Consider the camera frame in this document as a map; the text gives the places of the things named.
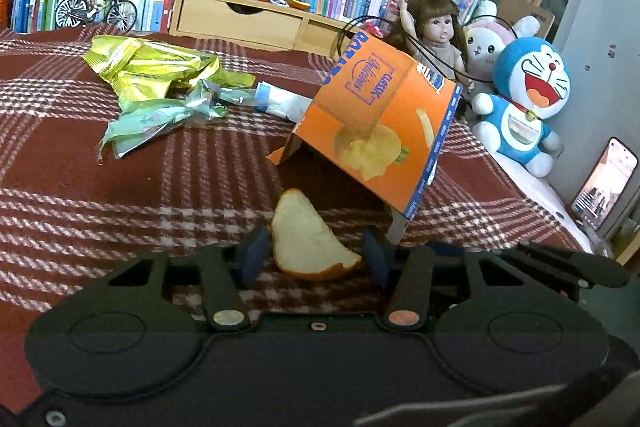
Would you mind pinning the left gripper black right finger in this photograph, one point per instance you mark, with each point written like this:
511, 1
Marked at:
491, 326

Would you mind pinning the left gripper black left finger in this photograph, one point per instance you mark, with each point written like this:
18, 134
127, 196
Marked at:
144, 323

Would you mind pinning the orange peel piece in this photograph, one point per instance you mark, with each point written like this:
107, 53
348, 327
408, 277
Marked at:
303, 244

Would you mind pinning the green plastic wrapper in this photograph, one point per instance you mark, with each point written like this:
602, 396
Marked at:
141, 122

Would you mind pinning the orange cardboard snack box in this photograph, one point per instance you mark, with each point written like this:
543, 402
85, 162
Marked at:
382, 117

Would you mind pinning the yellow green foil wrapper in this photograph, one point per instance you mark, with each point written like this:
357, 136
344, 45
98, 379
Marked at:
140, 69

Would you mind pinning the white blue tube wrapper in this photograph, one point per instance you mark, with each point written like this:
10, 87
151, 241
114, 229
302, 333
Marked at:
281, 103

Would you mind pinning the smartphone on stand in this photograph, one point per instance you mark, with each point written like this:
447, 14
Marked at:
606, 182

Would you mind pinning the blue Doraemon plush toy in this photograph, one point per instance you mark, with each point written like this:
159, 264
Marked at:
531, 85

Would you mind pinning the white pink bunny plush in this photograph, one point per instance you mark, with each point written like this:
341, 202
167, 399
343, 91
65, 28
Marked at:
486, 37

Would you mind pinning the cardboard box by window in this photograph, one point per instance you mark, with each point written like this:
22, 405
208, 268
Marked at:
514, 10

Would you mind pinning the brown-haired doll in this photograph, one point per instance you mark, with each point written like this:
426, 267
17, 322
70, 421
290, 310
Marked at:
429, 31

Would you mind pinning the wooden drawer organizer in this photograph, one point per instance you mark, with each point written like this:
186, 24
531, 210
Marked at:
257, 24

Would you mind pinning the miniature bicycle model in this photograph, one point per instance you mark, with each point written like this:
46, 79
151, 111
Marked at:
121, 14

